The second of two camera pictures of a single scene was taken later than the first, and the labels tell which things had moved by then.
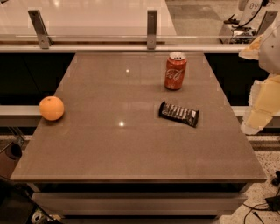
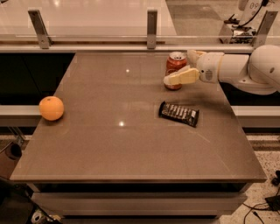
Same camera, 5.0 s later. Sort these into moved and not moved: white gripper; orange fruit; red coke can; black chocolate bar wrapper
Moved: white gripper
Not moved: red coke can; orange fruit; black chocolate bar wrapper
